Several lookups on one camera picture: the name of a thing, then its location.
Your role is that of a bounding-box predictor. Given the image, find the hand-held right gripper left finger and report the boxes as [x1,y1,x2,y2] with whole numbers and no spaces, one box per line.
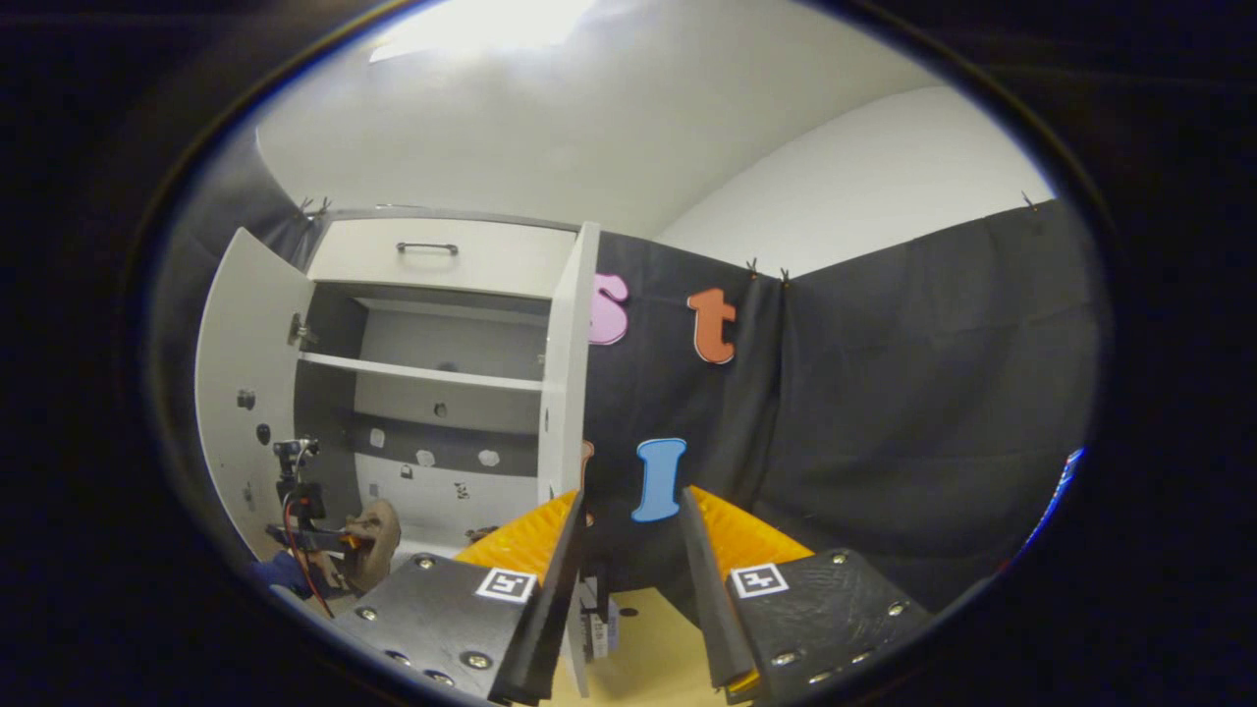
[329,489,588,707]

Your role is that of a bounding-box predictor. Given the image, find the black backdrop cloth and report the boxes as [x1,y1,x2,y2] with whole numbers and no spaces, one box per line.
[147,128,1113,615]

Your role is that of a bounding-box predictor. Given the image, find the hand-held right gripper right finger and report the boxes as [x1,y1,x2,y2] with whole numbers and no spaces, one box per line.
[678,486,934,706]

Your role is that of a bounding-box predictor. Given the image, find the cream cabinet drawer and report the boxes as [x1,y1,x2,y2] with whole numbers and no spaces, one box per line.
[308,217,579,301]

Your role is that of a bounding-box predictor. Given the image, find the white shoe cabinet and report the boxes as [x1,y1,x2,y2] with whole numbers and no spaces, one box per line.
[194,206,602,700]

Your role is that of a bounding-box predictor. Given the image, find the white cabinet door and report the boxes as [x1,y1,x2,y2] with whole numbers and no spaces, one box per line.
[194,228,317,572]
[537,221,602,700]

